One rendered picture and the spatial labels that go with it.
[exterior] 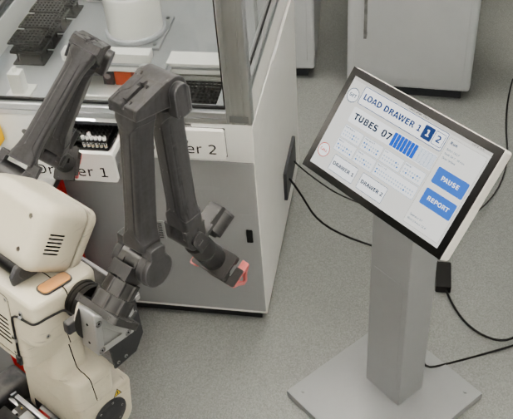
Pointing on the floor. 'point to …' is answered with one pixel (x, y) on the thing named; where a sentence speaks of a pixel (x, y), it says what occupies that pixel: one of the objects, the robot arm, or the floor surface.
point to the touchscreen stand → (389, 348)
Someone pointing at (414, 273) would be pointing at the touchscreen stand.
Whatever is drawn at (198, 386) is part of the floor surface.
